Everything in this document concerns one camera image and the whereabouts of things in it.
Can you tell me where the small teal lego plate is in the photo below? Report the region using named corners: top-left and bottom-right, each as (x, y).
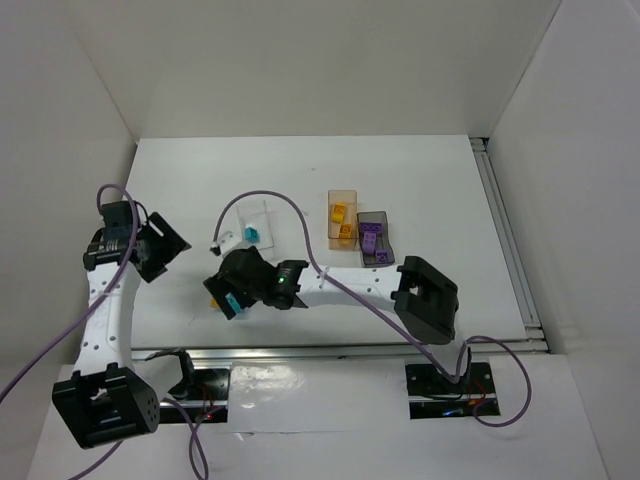
top-left (244, 226), bottom-right (260, 244)

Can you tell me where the yellow lego piece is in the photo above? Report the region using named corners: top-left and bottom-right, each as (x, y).
top-left (329, 202), bottom-right (348, 225)

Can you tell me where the purple lego brick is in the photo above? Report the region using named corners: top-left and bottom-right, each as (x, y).
top-left (375, 249), bottom-right (394, 265)

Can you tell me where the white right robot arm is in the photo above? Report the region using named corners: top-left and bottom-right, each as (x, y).
top-left (203, 247), bottom-right (464, 385)

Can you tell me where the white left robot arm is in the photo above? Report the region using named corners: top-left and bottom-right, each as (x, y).
top-left (52, 201), bottom-right (195, 449)

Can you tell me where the teal lego brick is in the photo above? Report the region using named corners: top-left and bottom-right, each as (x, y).
top-left (221, 293), bottom-right (244, 320)

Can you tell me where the clear plastic container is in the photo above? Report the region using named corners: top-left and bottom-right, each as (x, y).
top-left (236, 200), bottom-right (275, 250)

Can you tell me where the yellow lego in amber bin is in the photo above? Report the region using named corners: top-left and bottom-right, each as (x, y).
top-left (338, 223), bottom-right (353, 241)

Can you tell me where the amber plastic container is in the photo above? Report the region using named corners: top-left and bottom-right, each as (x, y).
top-left (327, 190), bottom-right (359, 251)

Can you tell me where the purple lego in grey bin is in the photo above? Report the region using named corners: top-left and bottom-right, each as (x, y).
top-left (359, 222), bottom-right (384, 235)

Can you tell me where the dark grey plastic container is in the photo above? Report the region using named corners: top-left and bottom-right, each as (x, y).
top-left (357, 211), bottom-right (395, 269)

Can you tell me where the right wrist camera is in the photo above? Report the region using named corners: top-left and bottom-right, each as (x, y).
top-left (209, 231), bottom-right (242, 258)

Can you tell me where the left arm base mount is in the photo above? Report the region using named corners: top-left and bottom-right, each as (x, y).
top-left (137, 348), bottom-right (231, 424)

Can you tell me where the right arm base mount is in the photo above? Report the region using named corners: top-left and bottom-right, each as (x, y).
top-left (405, 360), bottom-right (500, 420)

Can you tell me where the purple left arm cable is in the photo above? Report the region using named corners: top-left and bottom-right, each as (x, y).
top-left (0, 184), bottom-right (226, 480)

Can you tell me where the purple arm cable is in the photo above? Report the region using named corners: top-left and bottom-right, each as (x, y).
top-left (212, 188), bottom-right (533, 429)
top-left (0, 184), bottom-right (226, 480)

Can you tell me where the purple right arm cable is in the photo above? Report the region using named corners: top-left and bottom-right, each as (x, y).
top-left (212, 188), bottom-right (533, 429)

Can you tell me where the aluminium front rail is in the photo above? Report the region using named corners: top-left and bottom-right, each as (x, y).
top-left (132, 338), bottom-right (550, 362)

